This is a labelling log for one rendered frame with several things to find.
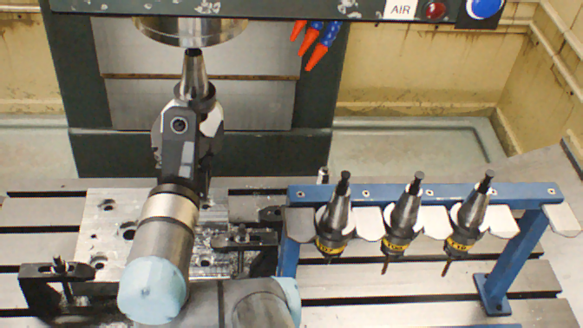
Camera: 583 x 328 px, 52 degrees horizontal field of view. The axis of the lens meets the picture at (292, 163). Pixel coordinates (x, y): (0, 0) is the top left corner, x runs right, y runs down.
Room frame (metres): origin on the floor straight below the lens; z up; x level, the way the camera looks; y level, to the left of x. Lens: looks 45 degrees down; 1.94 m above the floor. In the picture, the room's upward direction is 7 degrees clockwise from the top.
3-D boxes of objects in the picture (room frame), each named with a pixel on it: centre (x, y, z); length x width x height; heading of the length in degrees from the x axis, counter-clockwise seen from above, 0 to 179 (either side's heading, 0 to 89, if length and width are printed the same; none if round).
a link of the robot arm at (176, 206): (0.49, 0.15, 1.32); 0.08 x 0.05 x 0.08; 92
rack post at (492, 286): (0.73, -0.45, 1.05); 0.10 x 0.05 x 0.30; 10
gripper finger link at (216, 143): (0.62, 0.13, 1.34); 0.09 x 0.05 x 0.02; 169
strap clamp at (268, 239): (0.71, 0.07, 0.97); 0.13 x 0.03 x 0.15; 100
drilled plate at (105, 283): (0.72, 0.25, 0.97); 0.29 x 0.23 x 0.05; 100
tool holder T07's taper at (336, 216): (0.60, -0.08, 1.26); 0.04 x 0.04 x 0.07
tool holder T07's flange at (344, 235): (0.60, -0.08, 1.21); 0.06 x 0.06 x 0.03
